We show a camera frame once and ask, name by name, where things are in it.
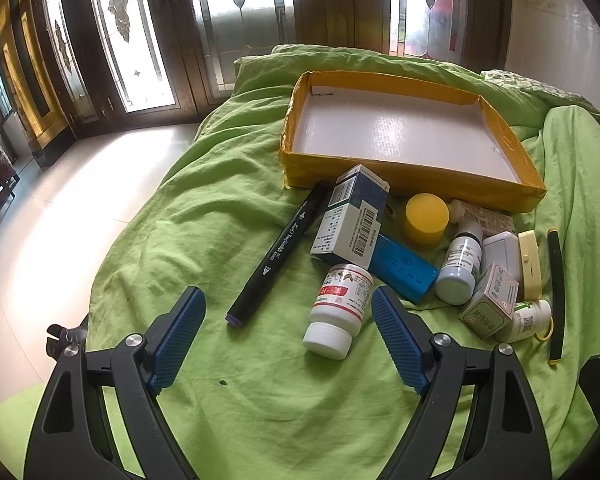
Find black marker yellow ends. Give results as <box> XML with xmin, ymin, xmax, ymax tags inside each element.
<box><xmin>546</xmin><ymin>229</ymin><xmax>567</xmax><ymax>366</ymax></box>

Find black marker purple tip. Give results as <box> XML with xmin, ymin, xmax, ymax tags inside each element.
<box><xmin>225</xmin><ymin>181</ymin><xmax>331</xmax><ymax>331</ymax></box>

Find white bottle green print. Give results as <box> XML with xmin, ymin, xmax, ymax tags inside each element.
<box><xmin>495</xmin><ymin>299</ymin><xmax>552</xmax><ymax>345</ymax></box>

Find white pill bottle red label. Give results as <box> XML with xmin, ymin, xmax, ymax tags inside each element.
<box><xmin>301</xmin><ymin>262</ymin><xmax>375</xmax><ymax>360</ymax></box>

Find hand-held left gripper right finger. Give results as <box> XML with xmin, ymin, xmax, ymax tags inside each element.
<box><xmin>371</xmin><ymin>285</ymin><xmax>553</xmax><ymax>480</ymax></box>

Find white ointment tube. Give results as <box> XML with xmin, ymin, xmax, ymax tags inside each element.
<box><xmin>449</xmin><ymin>199</ymin><xmax>516</xmax><ymax>241</ymax></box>

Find white rectangular plastic box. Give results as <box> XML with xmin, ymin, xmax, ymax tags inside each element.
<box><xmin>481</xmin><ymin>231</ymin><xmax>523</xmax><ymax>291</ymax></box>

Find black strap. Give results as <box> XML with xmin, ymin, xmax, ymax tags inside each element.
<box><xmin>46</xmin><ymin>322</ymin><xmax>90</xmax><ymax>361</ymax></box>

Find blue battery pack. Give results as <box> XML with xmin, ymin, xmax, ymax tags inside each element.
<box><xmin>369</xmin><ymin>234</ymin><xmax>441</xmax><ymax>305</ymax></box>

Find blue and white medicine carton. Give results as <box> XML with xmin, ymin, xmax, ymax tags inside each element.
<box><xmin>309</xmin><ymin>164</ymin><xmax>392</xmax><ymax>272</ymax></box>

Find floral green pillow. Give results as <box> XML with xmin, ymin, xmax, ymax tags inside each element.
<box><xmin>481</xmin><ymin>69</ymin><xmax>600</xmax><ymax>131</ymax></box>

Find white bottle with dark cap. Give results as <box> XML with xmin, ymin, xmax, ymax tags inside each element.
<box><xmin>434</xmin><ymin>220</ymin><xmax>485</xmax><ymax>306</ymax></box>

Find yellow lidded jar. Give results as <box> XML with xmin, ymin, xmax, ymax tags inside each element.
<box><xmin>405</xmin><ymin>193</ymin><xmax>451</xmax><ymax>248</ymax></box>

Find yellow cardboard box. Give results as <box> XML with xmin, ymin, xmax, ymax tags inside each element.
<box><xmin>279</xmin><ymin>71</ymin><xmax>548</xmax><ymax>213</ymax></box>

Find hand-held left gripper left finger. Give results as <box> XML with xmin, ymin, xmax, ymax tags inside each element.
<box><xmin>24</xmin><ymin>286</ymin><xmax>207</xmax><ymax>480</ymax></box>

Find small square medicine carton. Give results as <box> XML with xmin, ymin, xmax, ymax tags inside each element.
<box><xmin>457</xmin><ymin>262</ymin><xmax>520</xmax><ymax>333</ymax></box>

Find green blanket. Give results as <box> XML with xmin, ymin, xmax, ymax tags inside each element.
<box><xmin>0</xmin><ymin>44</ymin><xmax>600</xmax><ymax>480</ymax></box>

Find wooden leaded glass door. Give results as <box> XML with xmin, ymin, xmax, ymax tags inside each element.
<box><xmin>77</xmin><ymin>0</ymin><xmax>196</xmax><ymax>123</ymax></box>
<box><xmin>32</xmin><ymin>0</ymin><xmax>88</xmax><ymax>133</ymax></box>
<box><xmin>380</xmin><ymin>0</ymin><xmax>511</xmax><ymax>73</ymax></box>
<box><xmin>180</xmin><ymin>0</ymin><xmax>301</xmax><ymax>106</ymax></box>

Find gold framed partition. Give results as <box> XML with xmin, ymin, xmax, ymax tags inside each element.
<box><xmin>0</xmin><ymin>0</ymin><xmax>73</xmax><ymax>161</ymax></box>

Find pale yellow plastic case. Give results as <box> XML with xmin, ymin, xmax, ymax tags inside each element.
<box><xmin>517</xmin><ymin>230</ymin><xmax>542</xmax><ymax>301</ymax></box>

